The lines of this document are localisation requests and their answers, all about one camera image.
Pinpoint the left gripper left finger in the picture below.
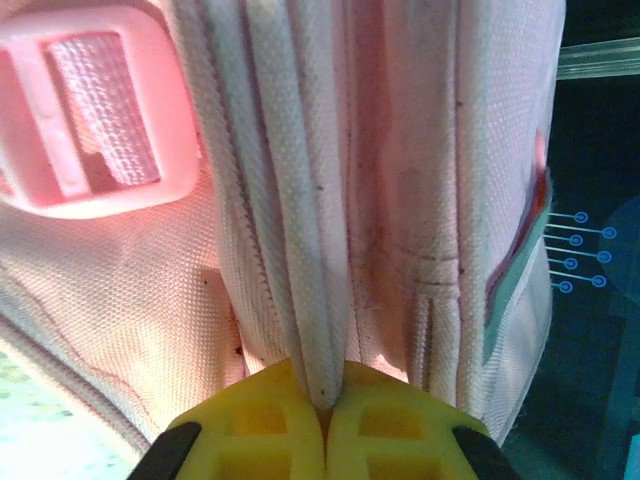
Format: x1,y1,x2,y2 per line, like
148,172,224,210
127,359,326,480

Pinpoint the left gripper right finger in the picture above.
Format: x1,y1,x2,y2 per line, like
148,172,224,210
324,359,521,480

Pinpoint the pink backpack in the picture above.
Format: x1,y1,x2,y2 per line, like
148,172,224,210
0,0,564,451

